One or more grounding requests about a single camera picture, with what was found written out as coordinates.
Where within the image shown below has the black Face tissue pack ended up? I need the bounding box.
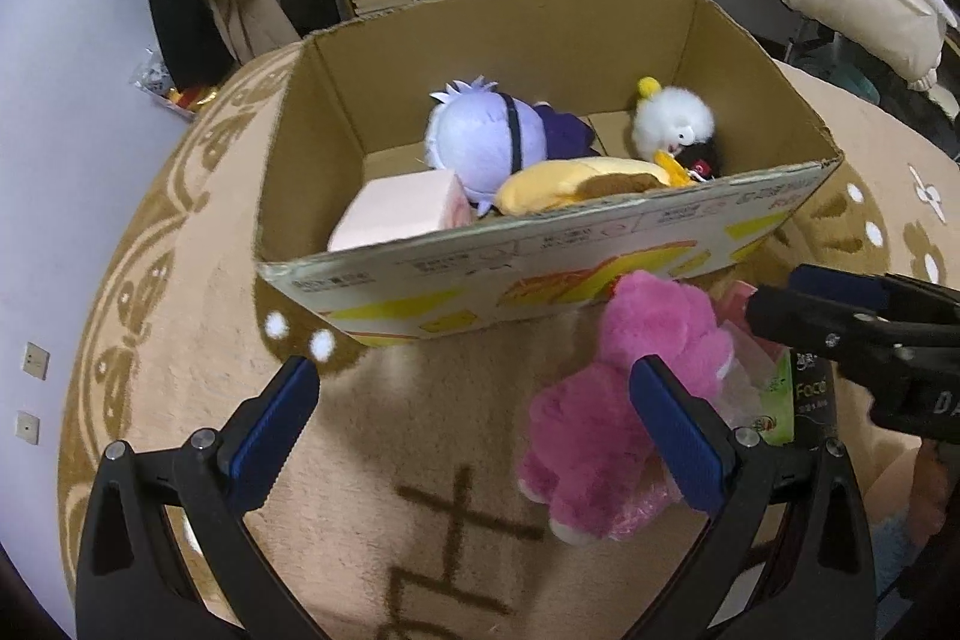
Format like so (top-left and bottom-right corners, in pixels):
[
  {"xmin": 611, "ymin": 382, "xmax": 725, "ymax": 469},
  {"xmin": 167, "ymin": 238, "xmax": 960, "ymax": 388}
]
[{"xmin": 789, "ymin": 351, "xmax": 836, "ymax": 448}]

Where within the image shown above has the green tissue pack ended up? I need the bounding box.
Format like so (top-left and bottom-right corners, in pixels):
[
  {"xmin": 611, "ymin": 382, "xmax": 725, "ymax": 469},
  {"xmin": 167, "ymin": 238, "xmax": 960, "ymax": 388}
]
[{"xmin": 754, "ymin": 349, "xmax": 794, "ymax": 447}]

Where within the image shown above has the pink bear plush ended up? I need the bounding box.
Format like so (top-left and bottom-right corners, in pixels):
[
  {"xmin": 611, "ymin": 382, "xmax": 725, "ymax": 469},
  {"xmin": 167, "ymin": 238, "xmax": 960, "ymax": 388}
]
[{"xmin": 517, "ymin": 271, "xmax": 734, "ymax": 546}]

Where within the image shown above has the white fluffy chick plush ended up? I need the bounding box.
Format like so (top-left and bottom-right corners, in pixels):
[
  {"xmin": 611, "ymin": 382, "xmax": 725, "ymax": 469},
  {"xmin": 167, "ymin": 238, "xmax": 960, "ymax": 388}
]
[{"xmin": 631, "ymin": 76, "xmax": 721, "ymax": 181}]

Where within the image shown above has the pink swiss roll plush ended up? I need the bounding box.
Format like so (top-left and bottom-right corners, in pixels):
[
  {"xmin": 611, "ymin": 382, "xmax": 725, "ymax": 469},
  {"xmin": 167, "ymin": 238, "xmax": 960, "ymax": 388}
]
[{"xmin": 327, "ymin": 170, "xmax": 475, "ymax": 252}]

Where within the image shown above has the yellow dog plush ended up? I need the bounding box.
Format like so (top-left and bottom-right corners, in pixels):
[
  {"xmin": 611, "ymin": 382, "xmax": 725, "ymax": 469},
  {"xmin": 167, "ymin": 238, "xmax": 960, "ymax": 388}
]
[{"xmin": 493, "ymin": 152, "xmax": 695, "ymax": 216}]

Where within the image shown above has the purple haired doll plush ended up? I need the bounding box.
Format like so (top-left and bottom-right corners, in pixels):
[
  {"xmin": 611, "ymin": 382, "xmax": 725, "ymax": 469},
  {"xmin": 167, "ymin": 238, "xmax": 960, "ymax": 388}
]
[{"xmin": 423, "ymin": 76, "xmax": 597, "ymax": 218}]

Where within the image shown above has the person's right hand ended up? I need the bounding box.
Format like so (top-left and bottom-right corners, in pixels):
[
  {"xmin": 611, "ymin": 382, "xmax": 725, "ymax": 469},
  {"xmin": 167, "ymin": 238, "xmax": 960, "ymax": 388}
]
[{"xmin": 866, "ymin": 440, "xmax": 952, "ymax": 546}]

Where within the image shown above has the open cardboard box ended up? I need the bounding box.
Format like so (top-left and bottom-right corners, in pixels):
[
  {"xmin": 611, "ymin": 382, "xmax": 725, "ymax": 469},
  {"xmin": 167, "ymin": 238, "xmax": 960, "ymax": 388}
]
[{"xmin": 254, "ymin": 0, "xmax": 841, "ymax": 346}]

